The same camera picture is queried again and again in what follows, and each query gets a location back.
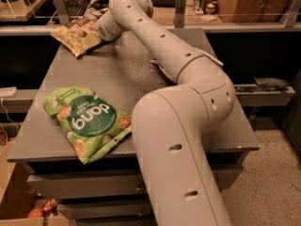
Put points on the brown chip bag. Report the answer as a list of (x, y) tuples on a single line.
[(80, 35)]

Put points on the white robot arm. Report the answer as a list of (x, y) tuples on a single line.
[(168, 124)]

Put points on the blue chip bag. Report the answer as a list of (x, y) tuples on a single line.
[(154, 62)]

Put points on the green dang chip bag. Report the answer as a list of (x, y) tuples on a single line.
[(90, 123)]

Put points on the grey drawer cabinet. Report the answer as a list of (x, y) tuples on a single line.
[(111, 191)]

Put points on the black headphones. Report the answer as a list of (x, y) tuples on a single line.
[(99, 4)]

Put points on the cans and jars cluster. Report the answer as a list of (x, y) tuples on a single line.
[(205, 7)]

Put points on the black keyboard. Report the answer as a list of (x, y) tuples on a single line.
[(67, 10)]

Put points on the white power strip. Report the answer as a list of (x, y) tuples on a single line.
[(7, 92)]

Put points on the red snack wrapper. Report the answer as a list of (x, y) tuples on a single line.
[(50, 206)]

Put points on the orange fruit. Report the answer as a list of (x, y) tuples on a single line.
[(35, 213)]

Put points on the cardboard box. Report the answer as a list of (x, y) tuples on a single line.
[(18, 198)]

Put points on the grey metal rail frame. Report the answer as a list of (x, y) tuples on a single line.
[(18, 12)]

